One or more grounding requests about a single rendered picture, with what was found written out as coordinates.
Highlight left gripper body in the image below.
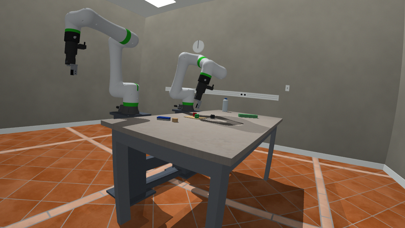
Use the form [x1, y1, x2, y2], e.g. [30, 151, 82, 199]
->
[194, 74, 214, 100]

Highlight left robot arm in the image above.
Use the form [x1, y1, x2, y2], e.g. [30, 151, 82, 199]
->
[169, 52, 227, 111]

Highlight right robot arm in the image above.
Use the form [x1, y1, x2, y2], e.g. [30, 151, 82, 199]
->
[65, 8, 139, 114]

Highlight white plastic bottle with blue cap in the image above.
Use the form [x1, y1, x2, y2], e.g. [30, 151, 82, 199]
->
[222, 98, 228, 112]

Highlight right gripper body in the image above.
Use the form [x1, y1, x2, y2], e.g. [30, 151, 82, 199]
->
[64, 31, 86, 65]

